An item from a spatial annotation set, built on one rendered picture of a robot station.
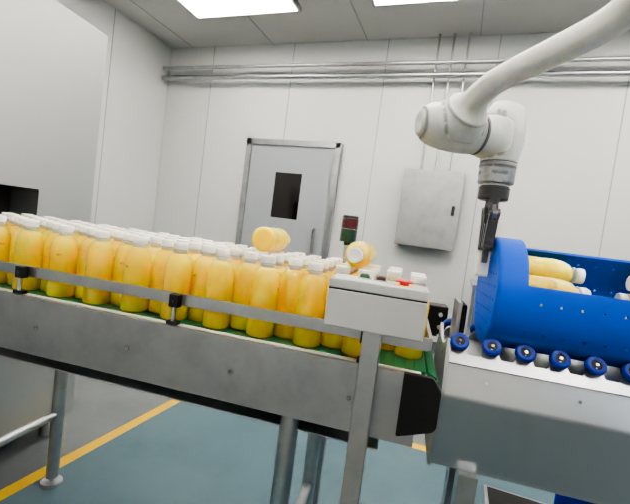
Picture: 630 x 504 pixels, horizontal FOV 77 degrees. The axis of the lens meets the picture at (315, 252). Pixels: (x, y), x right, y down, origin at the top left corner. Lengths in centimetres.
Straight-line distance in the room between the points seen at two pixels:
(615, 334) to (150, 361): 111
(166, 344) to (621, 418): 108
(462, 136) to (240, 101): 465
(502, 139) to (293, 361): 74
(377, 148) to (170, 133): 290
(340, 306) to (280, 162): 424
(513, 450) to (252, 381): 66
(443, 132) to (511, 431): 73
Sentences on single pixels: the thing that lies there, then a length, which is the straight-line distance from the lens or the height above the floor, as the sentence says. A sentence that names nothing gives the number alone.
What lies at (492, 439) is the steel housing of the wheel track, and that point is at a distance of 115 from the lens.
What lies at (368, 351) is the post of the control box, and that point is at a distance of 86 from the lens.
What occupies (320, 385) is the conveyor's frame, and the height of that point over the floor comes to 83.
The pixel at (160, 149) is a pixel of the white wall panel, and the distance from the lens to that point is 608.
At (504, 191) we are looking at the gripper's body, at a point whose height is 135.
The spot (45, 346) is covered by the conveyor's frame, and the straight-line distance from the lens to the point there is 138.
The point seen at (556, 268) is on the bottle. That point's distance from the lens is 116.
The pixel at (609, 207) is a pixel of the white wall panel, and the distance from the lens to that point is 468.
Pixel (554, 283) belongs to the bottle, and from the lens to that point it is 111.
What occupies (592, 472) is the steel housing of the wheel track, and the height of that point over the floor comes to 71.
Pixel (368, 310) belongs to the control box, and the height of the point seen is 104.
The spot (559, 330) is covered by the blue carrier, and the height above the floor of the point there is 104.
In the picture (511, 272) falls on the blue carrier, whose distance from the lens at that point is 103.
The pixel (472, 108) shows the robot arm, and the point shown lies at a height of 151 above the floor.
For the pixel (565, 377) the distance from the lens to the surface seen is 113.
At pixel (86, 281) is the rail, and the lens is 128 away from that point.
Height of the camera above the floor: 119
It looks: 3 degrees down
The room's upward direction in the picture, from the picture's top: 7 degrees clockwise
